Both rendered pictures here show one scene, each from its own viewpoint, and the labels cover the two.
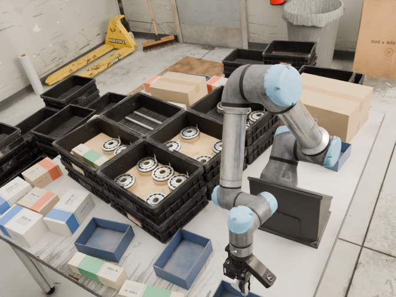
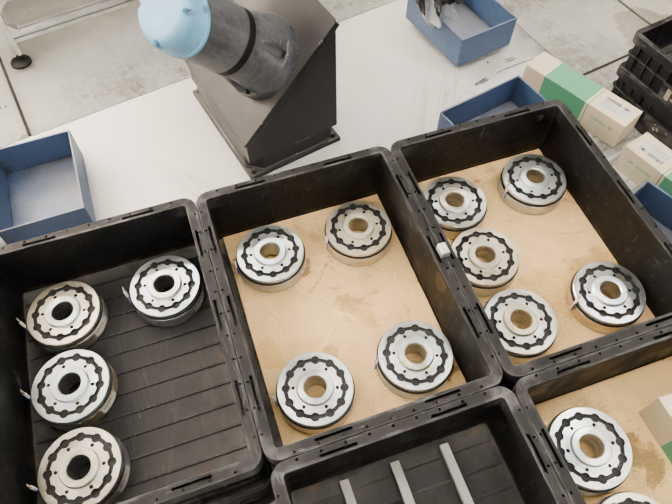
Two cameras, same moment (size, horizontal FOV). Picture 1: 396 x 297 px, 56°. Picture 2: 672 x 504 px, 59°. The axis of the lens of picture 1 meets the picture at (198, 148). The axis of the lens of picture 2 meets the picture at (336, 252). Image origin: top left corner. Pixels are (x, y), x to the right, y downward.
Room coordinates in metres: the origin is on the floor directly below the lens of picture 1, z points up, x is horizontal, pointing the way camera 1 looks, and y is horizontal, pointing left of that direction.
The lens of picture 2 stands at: (1.80, 0.16, 1.62)
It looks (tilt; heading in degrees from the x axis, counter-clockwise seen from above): 58 degrees down; 203
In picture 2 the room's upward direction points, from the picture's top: 1 degrees counter-clockwise
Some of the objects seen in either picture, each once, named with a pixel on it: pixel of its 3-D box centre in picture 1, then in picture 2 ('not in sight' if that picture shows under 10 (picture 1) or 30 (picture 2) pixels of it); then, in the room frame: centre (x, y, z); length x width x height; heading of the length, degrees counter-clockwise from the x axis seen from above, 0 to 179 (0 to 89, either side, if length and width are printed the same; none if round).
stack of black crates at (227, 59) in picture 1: (248, 73); not in sight; (3.16, -0.60, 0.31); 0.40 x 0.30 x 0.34; 52
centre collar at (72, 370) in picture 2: not in sight; (69, 384); (1.69, -0.27, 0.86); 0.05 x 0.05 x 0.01
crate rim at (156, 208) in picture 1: (148, 171); (536, 222); (1.25, 0.23, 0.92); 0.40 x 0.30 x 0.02; 41
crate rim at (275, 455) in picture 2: (194, 136); (336, 283); (1.45, 0.01, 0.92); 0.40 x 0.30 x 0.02; 41
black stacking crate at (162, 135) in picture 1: (196, 144); (336, 300); (1.45, 0.01, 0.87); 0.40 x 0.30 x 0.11; 41
